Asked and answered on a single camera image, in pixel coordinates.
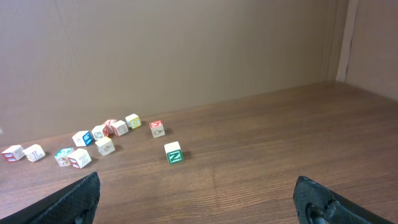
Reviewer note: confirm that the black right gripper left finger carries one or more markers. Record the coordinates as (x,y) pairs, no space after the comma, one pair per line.
(75,203)

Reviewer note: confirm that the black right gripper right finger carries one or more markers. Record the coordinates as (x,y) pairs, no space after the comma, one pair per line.
(315,203)

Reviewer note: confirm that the red side bird block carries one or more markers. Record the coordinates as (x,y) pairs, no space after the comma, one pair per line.
(79,158)

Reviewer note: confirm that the yellow K letter block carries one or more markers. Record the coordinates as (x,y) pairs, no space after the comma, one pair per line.
(105,146)

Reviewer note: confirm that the blue 2 number block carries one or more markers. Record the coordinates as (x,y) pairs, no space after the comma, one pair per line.
(82,139)

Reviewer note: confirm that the green Z letter block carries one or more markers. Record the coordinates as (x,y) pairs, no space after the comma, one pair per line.
(173,152)

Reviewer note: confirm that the teal top 8 block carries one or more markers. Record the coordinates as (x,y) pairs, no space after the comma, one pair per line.
(62,156)

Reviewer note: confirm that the white turtle yellow block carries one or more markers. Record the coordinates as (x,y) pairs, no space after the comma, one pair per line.
(34,153)

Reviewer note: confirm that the white 8 number block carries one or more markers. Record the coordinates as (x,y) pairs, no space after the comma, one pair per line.
(100,132)

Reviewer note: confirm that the red white far-left block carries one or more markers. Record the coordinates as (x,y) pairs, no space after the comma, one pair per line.
(13,153)

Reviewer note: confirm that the red A letter block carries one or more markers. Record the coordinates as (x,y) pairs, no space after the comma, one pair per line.
(108,123)

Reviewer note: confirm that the red U letter block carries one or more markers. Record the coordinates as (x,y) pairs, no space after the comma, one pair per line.
(119,128)

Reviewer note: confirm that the yellow S corner block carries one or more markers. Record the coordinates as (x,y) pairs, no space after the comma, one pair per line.
(133,121)

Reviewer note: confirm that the red Q letter block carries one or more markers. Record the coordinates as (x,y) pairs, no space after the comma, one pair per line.
(157,128)

